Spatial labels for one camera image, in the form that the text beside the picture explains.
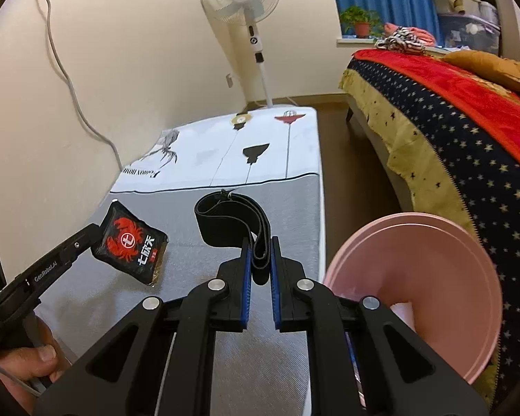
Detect clear plastic storage box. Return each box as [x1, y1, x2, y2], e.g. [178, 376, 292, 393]
[437, 12, 501, 56]

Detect person's left hand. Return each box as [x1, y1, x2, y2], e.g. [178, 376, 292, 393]
[0, 314, 68, 414]

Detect potted green plant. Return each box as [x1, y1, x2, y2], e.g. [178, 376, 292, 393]
[339, 6, 384, 39]

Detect small grey storage box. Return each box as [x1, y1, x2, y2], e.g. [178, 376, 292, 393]
[472, 0, 499, 20]

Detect black snack packet red crab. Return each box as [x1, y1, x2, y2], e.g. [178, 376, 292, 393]
[91, 200, 169, 287]

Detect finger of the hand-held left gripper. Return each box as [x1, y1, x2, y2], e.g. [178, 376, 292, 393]
[52, 222, 104, 269]

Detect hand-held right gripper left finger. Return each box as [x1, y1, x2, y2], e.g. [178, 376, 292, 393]
[32, 237, 253, 416]

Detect black white striped cloth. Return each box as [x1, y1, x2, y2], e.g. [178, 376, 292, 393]
[374, 27, 426, 55]

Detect yellow bed sheet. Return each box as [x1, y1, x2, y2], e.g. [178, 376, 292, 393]
[339, 68, 477, 235]

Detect pink plastic bin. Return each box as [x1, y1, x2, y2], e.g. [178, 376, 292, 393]
[323, 212, 502, 385]

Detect bed with red blanket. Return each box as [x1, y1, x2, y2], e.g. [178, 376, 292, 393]
[344, 58, 520, 408]

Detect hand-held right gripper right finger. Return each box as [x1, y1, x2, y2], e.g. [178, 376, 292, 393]
[269, 236, 491, 416]

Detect black elastic band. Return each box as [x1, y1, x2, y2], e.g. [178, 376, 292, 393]
[194, 191, 273, 271]

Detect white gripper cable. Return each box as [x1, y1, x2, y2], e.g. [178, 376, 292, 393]
[0, 362, 42, 397]

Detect grey power cable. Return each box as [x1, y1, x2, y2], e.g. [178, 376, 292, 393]
[37, 0, 124, 174]

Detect orange pillow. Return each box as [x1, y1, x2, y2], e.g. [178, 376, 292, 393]
[441, 50, 520, 93]

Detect red floral blanket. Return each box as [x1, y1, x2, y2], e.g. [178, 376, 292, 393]
[351, 47, 520, 189]

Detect pink folded clothes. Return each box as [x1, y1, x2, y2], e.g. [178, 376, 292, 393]
[383, 21, 434, 46]

